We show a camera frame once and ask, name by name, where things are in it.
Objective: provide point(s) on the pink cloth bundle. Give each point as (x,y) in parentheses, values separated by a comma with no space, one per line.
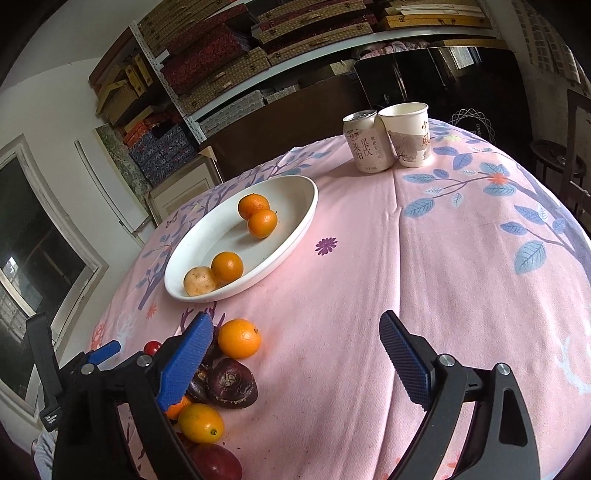
(397,47)

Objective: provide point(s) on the white drink can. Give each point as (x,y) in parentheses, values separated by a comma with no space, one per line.
(367,147)

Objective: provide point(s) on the dark wooden chair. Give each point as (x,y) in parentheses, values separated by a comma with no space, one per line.
(577,138)

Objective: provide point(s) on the tan round potato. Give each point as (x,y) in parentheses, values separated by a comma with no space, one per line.
(199,281)

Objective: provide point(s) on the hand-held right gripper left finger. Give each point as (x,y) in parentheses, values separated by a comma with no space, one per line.
(184,364)

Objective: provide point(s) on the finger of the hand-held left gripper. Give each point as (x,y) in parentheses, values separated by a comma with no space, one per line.
(105,352)
(44,369)

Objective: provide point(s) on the person's left forearm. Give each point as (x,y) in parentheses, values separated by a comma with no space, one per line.
(44,457)

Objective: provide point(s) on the shelf of patterned boxes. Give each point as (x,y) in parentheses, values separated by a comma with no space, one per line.
(207,69)

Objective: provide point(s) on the white paper cup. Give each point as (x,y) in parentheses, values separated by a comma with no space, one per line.
(411,138)

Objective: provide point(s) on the green patterned board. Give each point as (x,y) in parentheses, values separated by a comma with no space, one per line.
(122,166)

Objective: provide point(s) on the white framed window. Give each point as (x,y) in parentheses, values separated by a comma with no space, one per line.
(37,277)

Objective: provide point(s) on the black glossy panel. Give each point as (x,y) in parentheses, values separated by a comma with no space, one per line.
(461,78)

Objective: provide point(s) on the dark brown water chestnut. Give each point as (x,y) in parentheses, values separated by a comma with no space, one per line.
(231,383)
(199,390)

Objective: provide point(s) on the dark red plum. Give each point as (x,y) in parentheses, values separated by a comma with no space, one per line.
(217,463)

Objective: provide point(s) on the dark brown wooden board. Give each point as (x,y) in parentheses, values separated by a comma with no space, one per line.
(277,129)

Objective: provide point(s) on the white metal shelf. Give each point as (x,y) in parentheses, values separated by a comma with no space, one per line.
(415,34)

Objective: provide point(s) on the small red fruit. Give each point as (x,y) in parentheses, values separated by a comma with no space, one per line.
(151,347)

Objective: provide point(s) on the wooden picture frame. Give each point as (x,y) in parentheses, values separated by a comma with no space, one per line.
(184,184)

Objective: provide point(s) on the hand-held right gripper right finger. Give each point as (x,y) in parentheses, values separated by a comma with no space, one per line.
(406,364)

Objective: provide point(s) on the stack of blue patterned boxes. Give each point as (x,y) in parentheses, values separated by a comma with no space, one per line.
(157,147)

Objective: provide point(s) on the yellow-orange mandarin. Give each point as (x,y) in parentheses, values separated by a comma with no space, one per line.
(201,422)

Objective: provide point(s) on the small orange mandarin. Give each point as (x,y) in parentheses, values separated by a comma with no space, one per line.
(179,409)

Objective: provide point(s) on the white oval plate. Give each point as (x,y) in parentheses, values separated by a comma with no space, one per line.
(277,212)

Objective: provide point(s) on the large orange mandarin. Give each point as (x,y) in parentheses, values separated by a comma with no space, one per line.
(239,338)

